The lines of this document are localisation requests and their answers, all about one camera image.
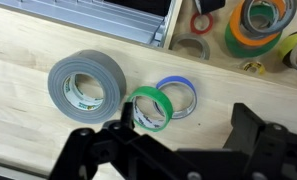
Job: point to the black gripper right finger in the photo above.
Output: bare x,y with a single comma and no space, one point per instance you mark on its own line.
274,150

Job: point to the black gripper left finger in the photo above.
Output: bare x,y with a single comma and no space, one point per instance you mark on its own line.
98,150

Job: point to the green masking tape roll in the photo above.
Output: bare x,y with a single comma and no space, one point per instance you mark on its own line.
163,101

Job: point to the small yellow tape roll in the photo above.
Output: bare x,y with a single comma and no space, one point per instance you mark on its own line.
259,65

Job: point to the wooden drawer with white front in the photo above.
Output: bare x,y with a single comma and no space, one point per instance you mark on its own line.
221,66

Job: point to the blue masking tape roll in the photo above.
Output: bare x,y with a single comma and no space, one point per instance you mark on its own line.
174,80

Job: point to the large green tape roll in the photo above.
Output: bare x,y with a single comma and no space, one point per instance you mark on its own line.
241,51

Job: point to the yellow-green tape roll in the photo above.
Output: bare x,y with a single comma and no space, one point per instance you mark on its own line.
289,41

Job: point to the orange tape roll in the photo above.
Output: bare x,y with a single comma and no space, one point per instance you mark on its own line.
236,31

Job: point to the thin grey tape roll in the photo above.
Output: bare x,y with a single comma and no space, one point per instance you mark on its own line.
203,43

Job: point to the dark grey tape roll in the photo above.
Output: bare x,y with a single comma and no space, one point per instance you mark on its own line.
288,16

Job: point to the small green tape roll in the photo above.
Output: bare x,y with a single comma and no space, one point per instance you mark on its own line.
266,10

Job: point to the wide grey duct tape roll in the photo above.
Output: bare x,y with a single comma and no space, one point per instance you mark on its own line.
108,73

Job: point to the silver metal table frame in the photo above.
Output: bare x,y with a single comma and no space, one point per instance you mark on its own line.
88,16

